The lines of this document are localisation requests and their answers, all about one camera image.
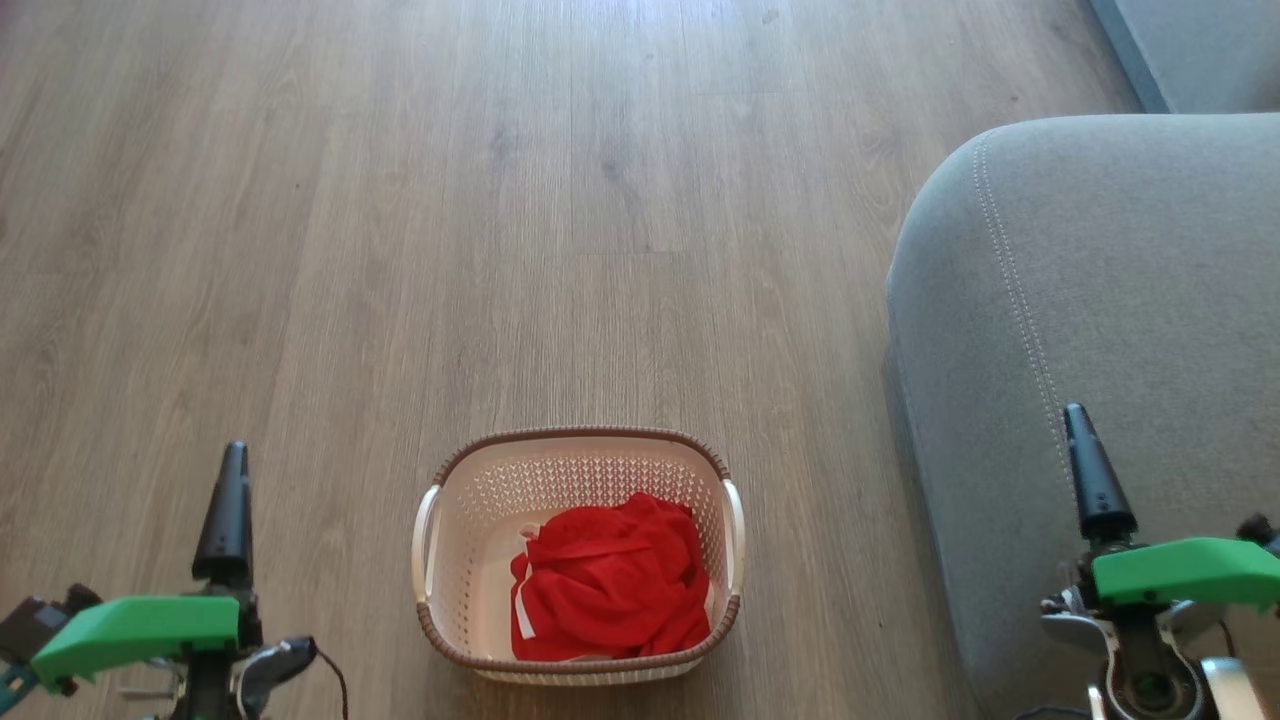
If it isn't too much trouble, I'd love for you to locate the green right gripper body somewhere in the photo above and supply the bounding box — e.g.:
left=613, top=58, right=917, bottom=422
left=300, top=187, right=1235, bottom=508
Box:
left=1091, top=536, right=1280, bottom=611

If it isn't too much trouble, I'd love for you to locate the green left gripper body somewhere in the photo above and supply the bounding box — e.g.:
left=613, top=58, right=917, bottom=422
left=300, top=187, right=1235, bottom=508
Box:
left=30, top=594, right=242, bottom=693

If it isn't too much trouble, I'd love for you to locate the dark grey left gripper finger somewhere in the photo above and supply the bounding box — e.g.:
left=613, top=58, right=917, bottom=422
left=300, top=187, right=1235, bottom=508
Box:
left=191, top=441, right=255, bottom=591

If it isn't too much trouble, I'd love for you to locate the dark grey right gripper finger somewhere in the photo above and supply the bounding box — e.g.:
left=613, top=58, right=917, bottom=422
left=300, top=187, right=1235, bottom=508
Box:
left=1063, top=403, right=1139, bottom=546

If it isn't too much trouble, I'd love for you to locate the red garment with white stripes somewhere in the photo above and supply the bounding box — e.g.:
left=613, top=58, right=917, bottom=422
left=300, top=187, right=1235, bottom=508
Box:
left=509, top=492, right=712, bottom=663

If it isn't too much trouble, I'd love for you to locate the grey fabric sofa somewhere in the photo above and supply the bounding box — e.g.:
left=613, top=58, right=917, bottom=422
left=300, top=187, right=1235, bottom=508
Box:
left=885, top=113, right=1280, bottom=720

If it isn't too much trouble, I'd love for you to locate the white woven-rim laundry basket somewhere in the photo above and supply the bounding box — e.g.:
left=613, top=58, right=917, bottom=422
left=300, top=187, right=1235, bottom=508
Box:
left=411, top=427, right=747, bottom=686

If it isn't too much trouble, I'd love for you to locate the grey upholstered furniture piece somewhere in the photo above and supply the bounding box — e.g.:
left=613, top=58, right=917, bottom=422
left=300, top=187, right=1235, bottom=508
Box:
left=1088, top=0, right=1280, bottom=114

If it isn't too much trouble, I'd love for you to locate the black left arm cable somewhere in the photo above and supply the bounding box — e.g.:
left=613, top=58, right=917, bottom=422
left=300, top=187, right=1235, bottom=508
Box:
left=310, top=645, right=350, bottom=720

